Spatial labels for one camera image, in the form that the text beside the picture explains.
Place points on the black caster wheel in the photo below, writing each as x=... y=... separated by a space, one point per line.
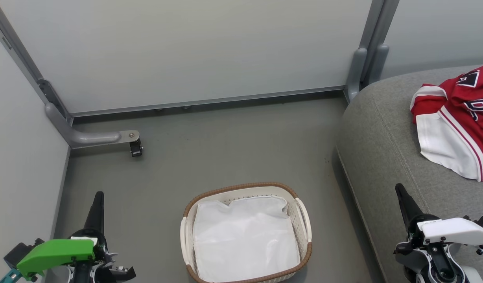
x=136 y=149

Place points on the grey partition bottom rail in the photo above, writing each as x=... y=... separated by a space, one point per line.
x=206 y=101

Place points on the white cloth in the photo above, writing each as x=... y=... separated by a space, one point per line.
x=245 y=239

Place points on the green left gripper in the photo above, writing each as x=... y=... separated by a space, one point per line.
x=56 y=253

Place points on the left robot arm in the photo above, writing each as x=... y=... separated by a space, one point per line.
x=82 y=275

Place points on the grey fabric sofa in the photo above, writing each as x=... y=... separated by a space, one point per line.
x=383 y=137

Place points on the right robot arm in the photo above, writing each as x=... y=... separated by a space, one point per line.
x=442 y=271

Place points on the grey partition foot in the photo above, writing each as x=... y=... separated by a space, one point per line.
x=88 y=138
x=379 y=63
x=356 y=74

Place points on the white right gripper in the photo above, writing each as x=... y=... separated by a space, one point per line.
x=454 y=232

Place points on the grey metal partition post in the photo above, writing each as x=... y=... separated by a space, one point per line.
x=373 y=23
x=389 y=23
x=13 y=51

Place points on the cream woven laundry basket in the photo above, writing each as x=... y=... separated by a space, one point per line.
x=296 y=224

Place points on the red and white jersey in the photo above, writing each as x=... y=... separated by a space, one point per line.
x=454 y=118

